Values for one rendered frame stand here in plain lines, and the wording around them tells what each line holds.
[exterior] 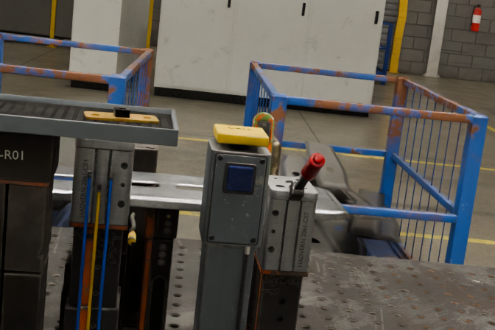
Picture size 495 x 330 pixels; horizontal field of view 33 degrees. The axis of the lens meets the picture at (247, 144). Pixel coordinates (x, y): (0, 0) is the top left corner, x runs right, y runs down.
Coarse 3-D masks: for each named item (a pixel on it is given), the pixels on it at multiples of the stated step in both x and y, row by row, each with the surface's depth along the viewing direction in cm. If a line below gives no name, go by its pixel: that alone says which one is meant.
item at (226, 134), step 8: (216, 128) 97; (224, 128) 98; (232, 128) 98; (240, 128) 99; (248, 128) 99; (256, 128) 100; (216, 136) 96; (224, 136) 95; (232, 136) 95; (240, 136) 95; (248, 136) 95; (256, 136) 95; (264, 136) 95; (232, 144) 97; (240, 144) 95; (248, 144) 95; (256, 144) 95; (264, 144) 95
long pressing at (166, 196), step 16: (64, 176) 132; (144, 176) 137; (160, 176) 138; (176, 176) 139; (192, 176) 140; (64, 192) 121; (144, 192) 127; (160, 192) 128; (176, 192) 129; (192, 192) 130; (320, 192) 139; (176, 208) 124; (192, 208) 124; (320, 208) 128; (336, 208) 129
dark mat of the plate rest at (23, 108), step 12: (0, 108) 94; (12, 108) 95; (24, 108) 96; (36, 108) 97; (48, 108) 97; (60, 108) 98; (72, 108) 99; (84, 108) 100; (96, 108) 101; (84, 120) 93; (96, 120) 94; (168, 120) 99
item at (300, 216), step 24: (288, 192) 114; (312, 192) 114; (264, 216) 117; (288, 216) 114; (312, 216) 114; (264, 240) 115; (288, 240) 115; (264, 264) 115; (288, 264) 115; (264, 288) 117; (288, 288) 117; (264, 312) 117; (288, 312) 118
